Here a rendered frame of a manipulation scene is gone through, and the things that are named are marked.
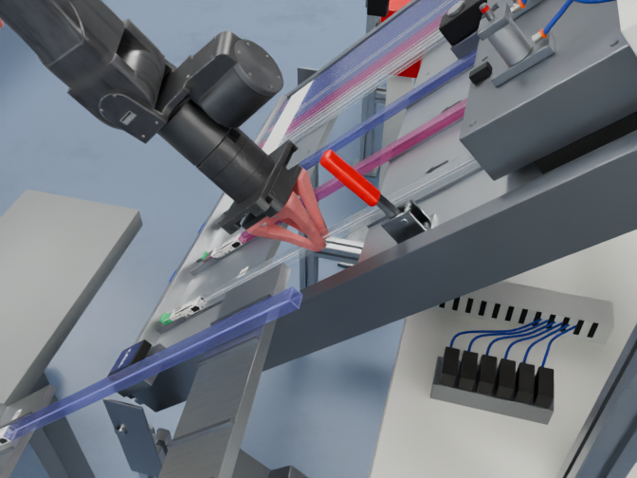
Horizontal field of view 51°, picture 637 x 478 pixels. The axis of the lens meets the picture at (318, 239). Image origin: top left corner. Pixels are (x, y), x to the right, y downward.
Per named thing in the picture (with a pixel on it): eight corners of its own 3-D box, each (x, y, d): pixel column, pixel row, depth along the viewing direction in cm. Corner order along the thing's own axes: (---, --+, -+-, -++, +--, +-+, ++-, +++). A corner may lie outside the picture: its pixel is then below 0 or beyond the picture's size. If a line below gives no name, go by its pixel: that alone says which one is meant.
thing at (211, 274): (152, 386, 84) (133, 372, 83) (299, 110, 130) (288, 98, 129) (246, 345, 72) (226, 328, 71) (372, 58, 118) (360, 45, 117)
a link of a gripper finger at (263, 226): (354, 205, 71) (293, 146, 68) (338, 251, 66) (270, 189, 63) (313, 230, 75) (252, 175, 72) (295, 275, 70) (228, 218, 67)
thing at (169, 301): (162, 399, 86) (118, 367, 83) (303, 122, 132) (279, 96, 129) (167, 397, 85) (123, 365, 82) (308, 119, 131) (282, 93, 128)
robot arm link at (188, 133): (161, 105, 67) (139, 134, 62) (202, 64, 63) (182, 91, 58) (213, 152, 69) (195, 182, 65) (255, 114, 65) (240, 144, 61)
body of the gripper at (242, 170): (303, 149, 69) (251, 100, 66) (273, 212, 62) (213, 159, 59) (264, 177, 73) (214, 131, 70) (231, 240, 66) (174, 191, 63)
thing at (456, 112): (208, 265, 94) (200, 258, 93) (211, 258, 95) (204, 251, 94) (525, 82, 63) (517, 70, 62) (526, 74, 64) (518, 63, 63)
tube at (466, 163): (167, 327, 88) (160, 321, 87) (172, 319, 89) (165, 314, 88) (498, 158, 57) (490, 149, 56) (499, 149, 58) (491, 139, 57)
